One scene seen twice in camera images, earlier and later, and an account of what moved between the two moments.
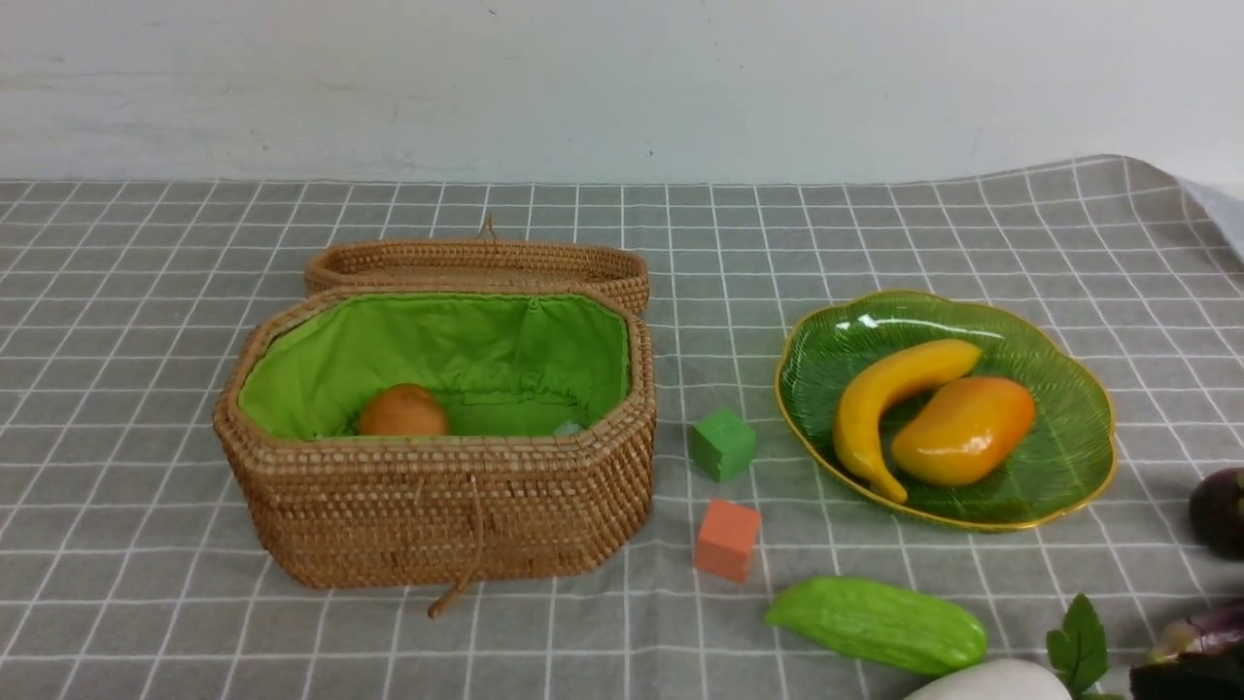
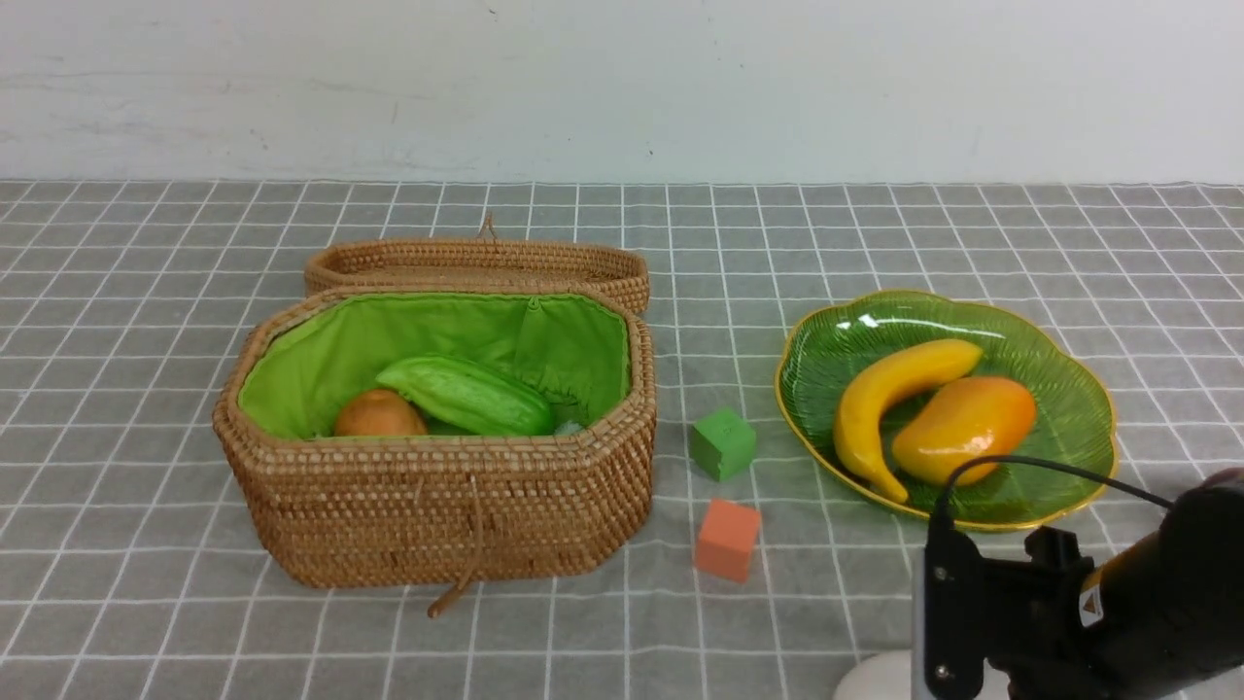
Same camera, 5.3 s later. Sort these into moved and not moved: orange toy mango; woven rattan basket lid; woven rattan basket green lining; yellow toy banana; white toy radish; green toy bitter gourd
Moved: green toy bitter gourd; white toy radish
Not moved: orange toy mango; yellow toy banana; woven rattan basket green lining; woven rattan basket lid
